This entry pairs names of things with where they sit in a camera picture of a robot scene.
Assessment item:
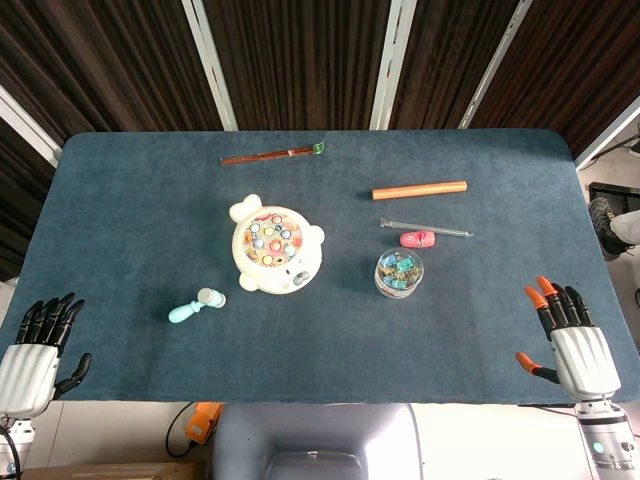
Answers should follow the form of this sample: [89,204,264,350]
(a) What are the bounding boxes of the right orange-tipped robot hand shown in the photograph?
[514,274,623,404]

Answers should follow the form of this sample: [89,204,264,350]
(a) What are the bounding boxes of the left black-fingered robot hand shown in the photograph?
[0,292,94,419]

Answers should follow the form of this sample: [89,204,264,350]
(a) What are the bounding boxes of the light blue toy hammer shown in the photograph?
[167,287,228,324]

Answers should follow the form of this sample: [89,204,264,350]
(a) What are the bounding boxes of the white bear whack-a-mole toy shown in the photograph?
[229,194,326,296]

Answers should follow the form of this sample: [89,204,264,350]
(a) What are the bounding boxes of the brown cardboard box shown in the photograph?
[22,460,204,480]

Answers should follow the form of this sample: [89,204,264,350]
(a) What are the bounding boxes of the dark sneaker shoe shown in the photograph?
[588,197,624,262]

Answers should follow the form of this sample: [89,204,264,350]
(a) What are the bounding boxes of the black equipment box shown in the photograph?
[589,182,640,214]

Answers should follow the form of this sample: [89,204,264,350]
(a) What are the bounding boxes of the orange power device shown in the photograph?
[185,401,225,444]

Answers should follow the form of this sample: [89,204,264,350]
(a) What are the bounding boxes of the clear jar of binder clips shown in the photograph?
[373,248,423,301]

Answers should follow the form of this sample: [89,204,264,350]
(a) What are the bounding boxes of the pink plastic clip toy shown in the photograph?
[399,229,438,249]

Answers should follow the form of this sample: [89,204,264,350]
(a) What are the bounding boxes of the wooden rolling pin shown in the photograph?
[371,180,469,202]

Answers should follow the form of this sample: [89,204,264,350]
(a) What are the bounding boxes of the blue table cloth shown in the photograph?
[0,130,640,407]

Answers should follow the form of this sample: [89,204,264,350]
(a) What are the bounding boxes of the grey robot torso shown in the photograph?
[213,402,425,480]

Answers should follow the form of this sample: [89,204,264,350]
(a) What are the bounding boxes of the brown chopsticks in clear wrapper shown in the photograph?
[220,141,327,168]

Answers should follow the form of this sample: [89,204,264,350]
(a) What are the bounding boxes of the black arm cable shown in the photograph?
[0,427,24,476]

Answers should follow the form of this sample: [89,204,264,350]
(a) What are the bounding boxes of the black device cable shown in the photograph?
[165,402,201,458]

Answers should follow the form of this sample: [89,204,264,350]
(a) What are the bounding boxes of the white frame beam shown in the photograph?
[574,94,640,172]
[0,84,64,169]

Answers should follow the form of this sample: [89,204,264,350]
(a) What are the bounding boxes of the white frame post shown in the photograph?
[369,0,418,131]
[457,0,534,130]
[180,0,239,132]

